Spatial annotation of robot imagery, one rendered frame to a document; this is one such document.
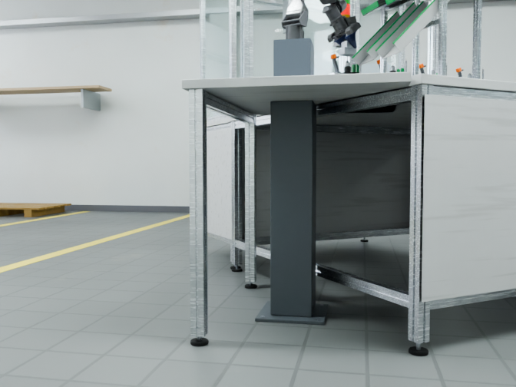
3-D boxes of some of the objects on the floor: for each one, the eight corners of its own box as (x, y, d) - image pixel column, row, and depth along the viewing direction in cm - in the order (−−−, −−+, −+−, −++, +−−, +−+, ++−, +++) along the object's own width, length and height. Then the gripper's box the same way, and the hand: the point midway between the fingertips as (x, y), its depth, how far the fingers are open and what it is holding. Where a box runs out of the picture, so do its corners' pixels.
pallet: (73, 212, 675) (73, 203, 675) (36, 217, 599) (36, 208, 598) (-5, 210, 697) (-5, 202, 697) (-51, 216, 621) (-51, 206, 620)
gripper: (319, 26, 238) (336, 57, 243) (342, 16, 222) (361, 48, 226) (329, 19, 240) (345, 49, 245) (352, 8, 223) (370, 41, 228)
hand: (348, 42), depth 235 cm, fingers closed on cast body, 4 cm apart
